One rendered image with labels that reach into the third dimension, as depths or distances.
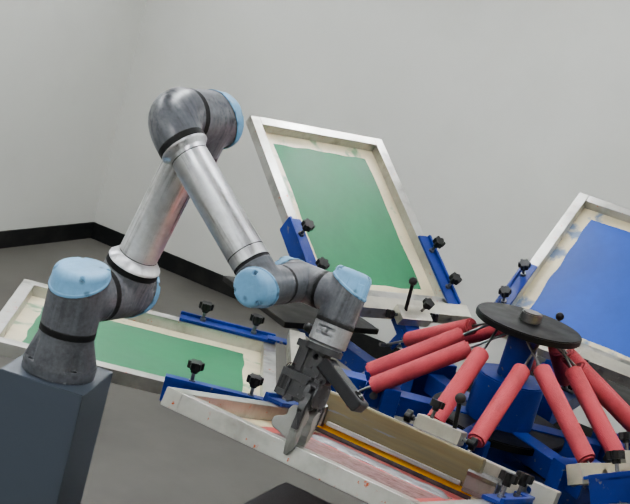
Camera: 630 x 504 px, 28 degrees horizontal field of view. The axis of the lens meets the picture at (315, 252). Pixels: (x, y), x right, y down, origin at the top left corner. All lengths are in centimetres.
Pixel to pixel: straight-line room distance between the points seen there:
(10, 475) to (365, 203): 217
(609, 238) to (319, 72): 317
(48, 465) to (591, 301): 241
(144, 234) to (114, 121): 568
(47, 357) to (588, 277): 249
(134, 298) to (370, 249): 179
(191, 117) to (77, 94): 549
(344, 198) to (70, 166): 383
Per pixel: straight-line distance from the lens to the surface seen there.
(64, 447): 259
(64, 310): 254
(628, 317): 447
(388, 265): 431
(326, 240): 421
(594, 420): 351
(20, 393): 259
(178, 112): 239
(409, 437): 291
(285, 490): 298
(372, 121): 737
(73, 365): 258
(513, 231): 708
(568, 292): 452
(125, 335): 370
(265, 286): 225
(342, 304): 233
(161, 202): 256
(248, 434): 240
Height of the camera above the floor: 214
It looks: 13 degrees down
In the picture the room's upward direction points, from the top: 16 degrees clockwise
